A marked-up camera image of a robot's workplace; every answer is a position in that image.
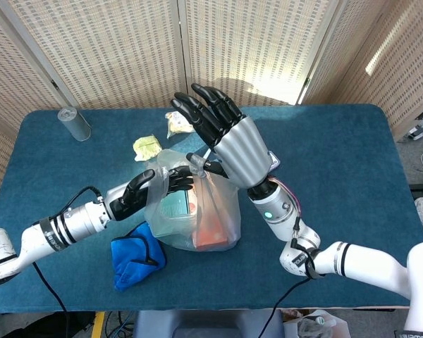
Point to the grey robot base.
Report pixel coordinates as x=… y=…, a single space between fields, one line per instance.
x=208 y=324

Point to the teal cardboard box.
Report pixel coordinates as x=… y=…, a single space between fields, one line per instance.
x=174 y=204

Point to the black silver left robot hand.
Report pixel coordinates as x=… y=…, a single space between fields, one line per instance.
x=130 y=197

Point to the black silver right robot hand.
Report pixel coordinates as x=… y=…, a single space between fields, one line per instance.
x=243 y=151

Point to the translucent plastic bag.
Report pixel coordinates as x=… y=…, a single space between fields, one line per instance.
x=218 y=211

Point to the woven folding screen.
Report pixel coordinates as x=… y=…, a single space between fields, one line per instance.
x=109 y=53

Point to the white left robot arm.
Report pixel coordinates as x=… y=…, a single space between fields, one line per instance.
x=38 y=239

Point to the crumpled yellow wrapper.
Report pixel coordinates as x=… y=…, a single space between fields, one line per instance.
x=146 y=146

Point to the teal table cover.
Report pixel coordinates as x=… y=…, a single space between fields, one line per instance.
x=338 y=158

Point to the clear snack packet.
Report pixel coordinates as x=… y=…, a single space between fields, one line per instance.
x=178 y=123

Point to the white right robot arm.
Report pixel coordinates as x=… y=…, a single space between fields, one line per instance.
x=359 y=264

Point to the clear purple plastic case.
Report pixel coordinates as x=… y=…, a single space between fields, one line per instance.
x=275 y=162

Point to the orange cardboard box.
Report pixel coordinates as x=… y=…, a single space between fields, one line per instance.
x=209 y=236

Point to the blue cloth with black trim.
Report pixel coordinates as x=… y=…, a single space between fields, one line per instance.
x=130 y=257

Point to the white power strip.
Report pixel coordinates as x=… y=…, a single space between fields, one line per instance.
x=421 y=126

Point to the white bag on floor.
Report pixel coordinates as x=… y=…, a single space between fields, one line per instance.
x=317 y=325

